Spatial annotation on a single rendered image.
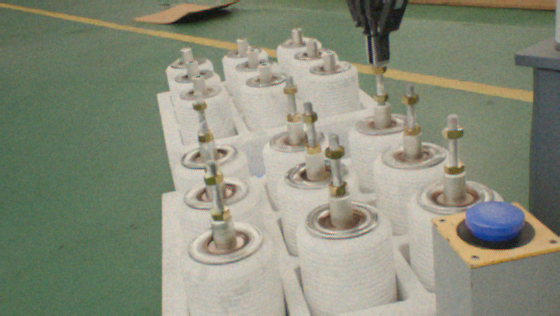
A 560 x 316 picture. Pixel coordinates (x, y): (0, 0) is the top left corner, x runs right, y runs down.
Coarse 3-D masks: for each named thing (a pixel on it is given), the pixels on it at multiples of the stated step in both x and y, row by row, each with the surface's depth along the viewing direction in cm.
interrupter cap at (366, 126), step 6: (396, 114) 90; (402, 114) 90; (360, 120) 90; (366, 120) 90; (372, 120) 90; (396, 120) 89; (402, 120) 88; (360, 126) 88; (366, 126) 88; (372, 126) 88; (390, 126) 87; (396, 126) 86; (402, 126) 86; (360, 132) 86; (366, 132) 85; (372, 132) 85; (378, 132) 85; (384, 132) 85; (390, 132) 84; (396, 132) 85
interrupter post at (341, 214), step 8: (328, 200) 64; (336, 200) 63; (344, 200) 63; (336, 208) 64; (344, 208) 63; (336, 216) 64; (344, 216) 64; (352, 216) 64; (336, 224) 64; (344, 224) 64
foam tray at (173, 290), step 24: (264, 192) 90; (168, 216) 87; (264, 216) 84; (168, 240) 81; (408, 240) 74; (168, 264) 76; (288, 264) 72; (408, 264) 75; (168, 288) 71; (288, 288) 68; (408, 288) 65; (168, 312) 67; (288, 312) 67; (360, 312) 63; (384, 312) 62; (408, 312) 62; (432, 312) 62
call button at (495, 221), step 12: (480, 204) 48; (492, 204) 48; (504, 204) 48; (468, 216) 47; (480, 216) 47; (492, 216) 47; (504, 216) 46; (516, 216) 46; (480, 228) 46; (492, 228) 46; (504, 228) 45; (516, 228) 46; (492, 240) 46; (504, 240) 46
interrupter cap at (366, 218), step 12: (324, 204) 68; (360, 204) 67; (312, 216) 66; (324, 216) 66; (360, 216) 65; (372, 216) 65; (312, 228) 64; (324, 228) 64; (336, 228) 64; (348, 228) 63; (360, 228) 63; (372, 228) 63
